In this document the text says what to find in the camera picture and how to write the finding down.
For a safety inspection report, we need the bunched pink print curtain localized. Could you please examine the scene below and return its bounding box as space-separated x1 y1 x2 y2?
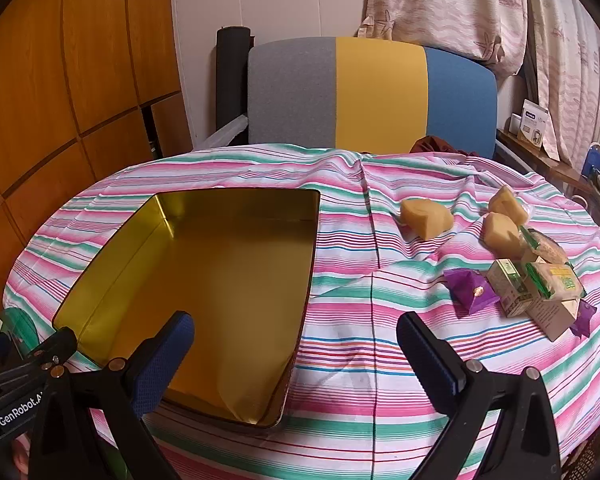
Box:
356 0 528 78

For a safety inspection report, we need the small cream green carton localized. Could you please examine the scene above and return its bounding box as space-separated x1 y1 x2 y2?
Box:
525 297 581 343
487 258 533 318

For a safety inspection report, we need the purple snack packet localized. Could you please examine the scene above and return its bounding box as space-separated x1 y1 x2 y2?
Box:
442 267 501 316
569 300 597 338

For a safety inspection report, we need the hanging pink print curtain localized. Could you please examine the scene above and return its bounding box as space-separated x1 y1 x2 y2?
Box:
522 0 600 161

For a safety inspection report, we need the yellow sponge cake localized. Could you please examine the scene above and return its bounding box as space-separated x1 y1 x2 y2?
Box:
482 212 523 255
399 197 455 240
489 185 533 226

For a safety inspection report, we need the grey chair armrest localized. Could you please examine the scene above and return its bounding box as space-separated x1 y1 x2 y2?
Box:
204 115 249 149
495 140 536 173

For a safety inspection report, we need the maroon tin box gold interior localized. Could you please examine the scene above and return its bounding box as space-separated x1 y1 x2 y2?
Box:
52 189 322 428

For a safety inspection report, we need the green rice bar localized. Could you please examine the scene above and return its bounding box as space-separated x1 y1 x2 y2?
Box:
522 260 586 303
519 227 571 266

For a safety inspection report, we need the dark red cloth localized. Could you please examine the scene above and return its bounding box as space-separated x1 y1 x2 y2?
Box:
411 135 468 156

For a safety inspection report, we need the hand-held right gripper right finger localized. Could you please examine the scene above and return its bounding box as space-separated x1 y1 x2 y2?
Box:
396 311 563 480

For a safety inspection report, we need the white box blue label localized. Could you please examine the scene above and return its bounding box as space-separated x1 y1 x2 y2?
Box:
520 100 551 133

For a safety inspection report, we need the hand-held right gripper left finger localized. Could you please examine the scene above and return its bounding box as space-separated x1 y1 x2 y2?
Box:
27 310 196 480

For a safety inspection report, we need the wooden wardrobe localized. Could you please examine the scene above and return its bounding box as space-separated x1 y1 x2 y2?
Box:
0 0 183 306

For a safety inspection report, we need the grey yellow blue chair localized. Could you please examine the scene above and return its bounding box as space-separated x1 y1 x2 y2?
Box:
247 36 498 161

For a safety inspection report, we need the blue white object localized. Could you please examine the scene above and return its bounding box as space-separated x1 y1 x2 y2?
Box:
582 142 600 178

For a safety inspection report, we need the wooden shelf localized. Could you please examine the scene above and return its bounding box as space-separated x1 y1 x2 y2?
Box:
497 127 593 196

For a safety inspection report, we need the pink green striped tablecloth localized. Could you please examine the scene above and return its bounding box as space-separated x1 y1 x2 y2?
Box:
2 142 600 480

